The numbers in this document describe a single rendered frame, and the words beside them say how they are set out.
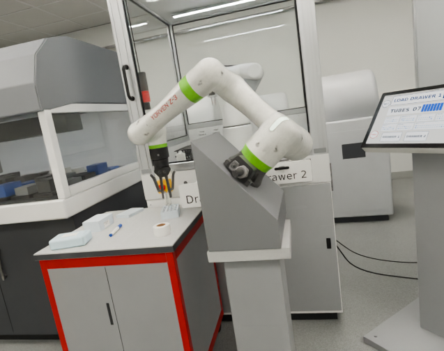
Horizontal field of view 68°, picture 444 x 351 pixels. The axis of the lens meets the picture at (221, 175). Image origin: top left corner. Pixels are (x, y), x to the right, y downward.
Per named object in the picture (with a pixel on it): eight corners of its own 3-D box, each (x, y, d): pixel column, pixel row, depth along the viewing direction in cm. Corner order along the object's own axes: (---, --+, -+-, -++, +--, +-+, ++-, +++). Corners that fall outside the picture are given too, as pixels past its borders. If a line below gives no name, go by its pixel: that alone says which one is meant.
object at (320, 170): (331, 181, 167) (328, 153, 165) (145, 200, 190) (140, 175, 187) (316, 154, 259) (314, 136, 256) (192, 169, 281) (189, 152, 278)
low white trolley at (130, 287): (204, 416, 138) (172, 244, 125) (74, 409, 151) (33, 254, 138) (228, 326, 194) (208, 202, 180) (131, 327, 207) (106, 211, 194)
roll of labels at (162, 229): (150, 237, 137) (149, 228, 137) (160, 230, 143) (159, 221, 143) (164, 237, 134) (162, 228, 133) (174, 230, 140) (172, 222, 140)
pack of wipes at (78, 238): (93, 237, 148) (90, 228, 147) (85, 246, 138) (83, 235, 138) (60, 242, 148) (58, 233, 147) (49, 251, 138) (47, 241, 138)
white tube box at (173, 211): (178, 217, 160) (177, 209, 159) (161, 220, 159) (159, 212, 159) (180, 210, 172) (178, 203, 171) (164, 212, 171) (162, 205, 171)
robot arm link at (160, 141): (168, 117, 165) (150, 120, 169) (155, 118, 153) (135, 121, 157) (173, 145, 167) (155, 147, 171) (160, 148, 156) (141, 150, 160)
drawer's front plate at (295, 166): (312, 180, 167) (310, 159, 165) (256, 186, 174) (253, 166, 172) (312, 180, 169) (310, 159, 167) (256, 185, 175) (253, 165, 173)
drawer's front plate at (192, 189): (244, 203, 146) (240, 178, 144) (182, 208, 152) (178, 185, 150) (245, 201, 148) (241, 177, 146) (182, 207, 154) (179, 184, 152)
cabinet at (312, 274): (346, 323, 181) (333, 181, 167) (170, 325, 203) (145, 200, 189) (326, 250, 273) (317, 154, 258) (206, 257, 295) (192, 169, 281)
